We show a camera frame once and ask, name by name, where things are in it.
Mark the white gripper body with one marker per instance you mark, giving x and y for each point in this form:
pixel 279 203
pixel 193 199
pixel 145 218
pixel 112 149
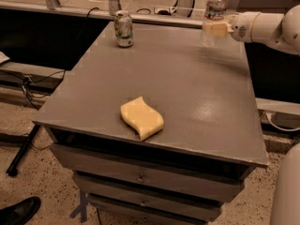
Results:
pixel 241 26

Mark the clear plastic water bottle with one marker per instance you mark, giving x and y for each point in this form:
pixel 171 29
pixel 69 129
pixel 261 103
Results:
pixel 214 12

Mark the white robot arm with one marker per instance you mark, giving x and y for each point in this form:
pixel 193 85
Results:
pixel 282 33

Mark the yellow wavy sponge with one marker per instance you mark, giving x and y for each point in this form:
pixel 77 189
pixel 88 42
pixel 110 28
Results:
pixel 143 118

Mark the white power strip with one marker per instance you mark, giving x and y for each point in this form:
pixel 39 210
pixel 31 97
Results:
pixel 169 11

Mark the green and white soda can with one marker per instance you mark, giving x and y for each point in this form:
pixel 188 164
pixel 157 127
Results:
pixel 123 28

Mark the grey drawer cabinet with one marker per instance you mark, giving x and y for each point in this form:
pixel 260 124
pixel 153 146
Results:
pixel 211 139

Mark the black table leg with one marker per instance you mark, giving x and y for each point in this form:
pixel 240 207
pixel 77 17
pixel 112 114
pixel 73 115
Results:
pixel 12 169

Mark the black leather shoe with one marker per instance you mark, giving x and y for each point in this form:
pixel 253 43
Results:
pixel 21 212

